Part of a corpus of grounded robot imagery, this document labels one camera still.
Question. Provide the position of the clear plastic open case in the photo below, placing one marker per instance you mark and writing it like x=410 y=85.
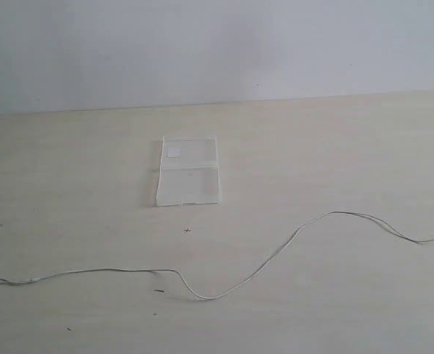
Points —
x=188 y=172

